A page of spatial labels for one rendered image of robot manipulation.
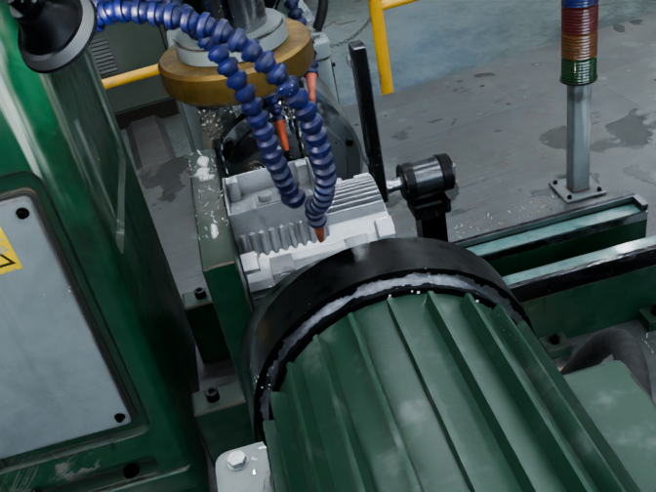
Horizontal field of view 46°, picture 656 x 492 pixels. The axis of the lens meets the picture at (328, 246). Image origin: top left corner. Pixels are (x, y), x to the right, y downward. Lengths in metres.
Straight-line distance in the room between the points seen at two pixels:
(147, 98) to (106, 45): 0.34
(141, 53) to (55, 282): 3.33
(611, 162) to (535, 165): 0.15
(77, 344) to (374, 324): 0.52
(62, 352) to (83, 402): 0.08
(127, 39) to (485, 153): 2.70
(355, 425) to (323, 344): 0.06
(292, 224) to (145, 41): 3.19
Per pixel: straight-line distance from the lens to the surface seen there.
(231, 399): 1.03
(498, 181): 1.59
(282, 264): 0.97
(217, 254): 0.89
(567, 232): 1.23
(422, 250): 0.46
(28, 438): 0.99
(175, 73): 0.88
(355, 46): 1.08
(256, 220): 0.96
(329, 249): 0.99
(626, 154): 1.67
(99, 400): 0.94
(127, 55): 4.12
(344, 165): 1.24
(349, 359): 0.41
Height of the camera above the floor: 1.63
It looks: 34 degrees down
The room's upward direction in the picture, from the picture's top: 12 degrees counter-clockwise
